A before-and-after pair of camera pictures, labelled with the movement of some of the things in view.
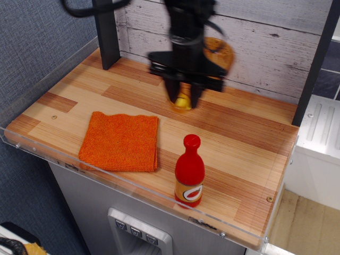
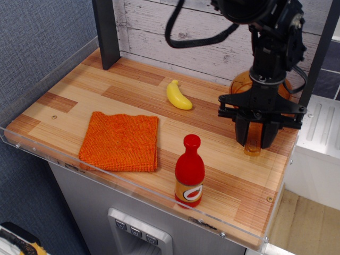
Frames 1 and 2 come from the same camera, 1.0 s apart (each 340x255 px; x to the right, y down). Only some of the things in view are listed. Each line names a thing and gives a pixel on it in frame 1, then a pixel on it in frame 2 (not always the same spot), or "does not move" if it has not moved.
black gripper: [187, 63] -> [263, 101]
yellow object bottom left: [35, 249] does not move
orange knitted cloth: [121, 142] does not move
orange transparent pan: [219, 53] -> [241, 83]
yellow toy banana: [184, 101] does not move
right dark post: [317, 62] does not move
